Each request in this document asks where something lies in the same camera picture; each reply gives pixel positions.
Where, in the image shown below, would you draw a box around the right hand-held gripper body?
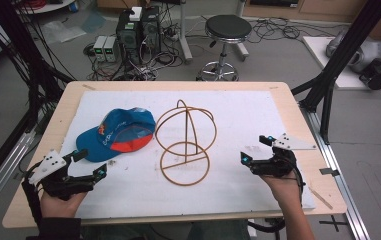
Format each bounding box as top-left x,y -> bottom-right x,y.
250,132 -> 318,178

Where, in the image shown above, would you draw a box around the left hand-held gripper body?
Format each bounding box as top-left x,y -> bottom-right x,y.
22,149 -> 96,202

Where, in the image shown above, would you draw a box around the blue and orange cap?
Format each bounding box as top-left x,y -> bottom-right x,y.
75,107 -> 157,163

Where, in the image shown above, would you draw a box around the brown wire hat stand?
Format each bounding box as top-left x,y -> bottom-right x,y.
154,99 -> 218,187

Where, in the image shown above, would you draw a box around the person's right hand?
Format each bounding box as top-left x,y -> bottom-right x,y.
260,169 -> 304,215

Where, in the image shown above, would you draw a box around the person's left hand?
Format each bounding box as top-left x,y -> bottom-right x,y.
39,191 -> 88,219

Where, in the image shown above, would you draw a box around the white cloth mat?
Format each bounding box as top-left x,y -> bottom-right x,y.
59,90 -> 316,220

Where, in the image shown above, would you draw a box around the black tape piece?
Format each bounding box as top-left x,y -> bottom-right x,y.
318,167 -> 341,177

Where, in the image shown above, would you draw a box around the thin wooden stick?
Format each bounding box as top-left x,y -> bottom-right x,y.
307,186 -> 334,211

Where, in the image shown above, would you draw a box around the grey metal stand leg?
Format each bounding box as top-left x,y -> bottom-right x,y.
177,0 -> 194,65
233,0 -> 251,62

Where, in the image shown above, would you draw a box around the white platform board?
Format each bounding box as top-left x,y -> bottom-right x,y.
302,35 -> 381,91

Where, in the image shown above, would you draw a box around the grey power supply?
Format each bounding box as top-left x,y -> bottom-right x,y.
92,35 -> 108,63
103,36 -> 121,64

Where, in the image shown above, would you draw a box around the black round stool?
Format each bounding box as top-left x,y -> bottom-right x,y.
196,14 -> 253,82

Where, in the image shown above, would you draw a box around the clear plastic sheet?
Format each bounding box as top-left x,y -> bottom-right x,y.
40,19 -> 88,45

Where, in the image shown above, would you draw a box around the black device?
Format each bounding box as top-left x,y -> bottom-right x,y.
358,59 -> 381,91

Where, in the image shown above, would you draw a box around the black computer tower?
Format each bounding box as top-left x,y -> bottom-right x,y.
140,5 -> 163,57
115,9 -> 143,65

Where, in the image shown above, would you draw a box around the grey robot shell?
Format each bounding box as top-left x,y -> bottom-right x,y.
325,30 -> 381,75

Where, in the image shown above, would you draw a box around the white box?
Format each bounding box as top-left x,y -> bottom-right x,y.
129,6 -> 143,22

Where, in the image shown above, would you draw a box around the aluminium rail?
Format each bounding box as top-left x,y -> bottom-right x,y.
0,129 -> 38,223
298,101 -> 373,240

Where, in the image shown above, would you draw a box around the black floor cables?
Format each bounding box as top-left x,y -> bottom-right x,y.
247,16 -> 343,45

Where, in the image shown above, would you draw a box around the tangle of floor cables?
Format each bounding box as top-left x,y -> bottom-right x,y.
83,31 -> 186,82

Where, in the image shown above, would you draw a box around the black frame post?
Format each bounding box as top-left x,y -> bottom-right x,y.
0,0 -> 76,198
290,0 -> 381,145

